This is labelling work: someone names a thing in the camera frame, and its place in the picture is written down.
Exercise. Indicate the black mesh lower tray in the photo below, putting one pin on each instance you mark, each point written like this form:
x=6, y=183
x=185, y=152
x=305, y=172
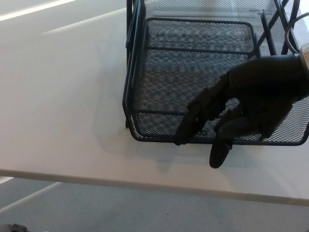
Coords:
x=188, y=72

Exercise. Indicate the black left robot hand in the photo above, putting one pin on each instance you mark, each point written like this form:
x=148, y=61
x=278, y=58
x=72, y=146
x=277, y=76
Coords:
x=15, y=228

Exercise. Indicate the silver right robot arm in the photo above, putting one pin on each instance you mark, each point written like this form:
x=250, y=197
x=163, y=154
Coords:
x=305, y=53

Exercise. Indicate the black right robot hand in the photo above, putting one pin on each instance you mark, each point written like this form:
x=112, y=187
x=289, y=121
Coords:
x=260, y=91

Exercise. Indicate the black mesh sliding drawer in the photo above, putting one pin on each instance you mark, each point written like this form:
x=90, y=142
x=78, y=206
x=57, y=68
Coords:
x=154, y=139

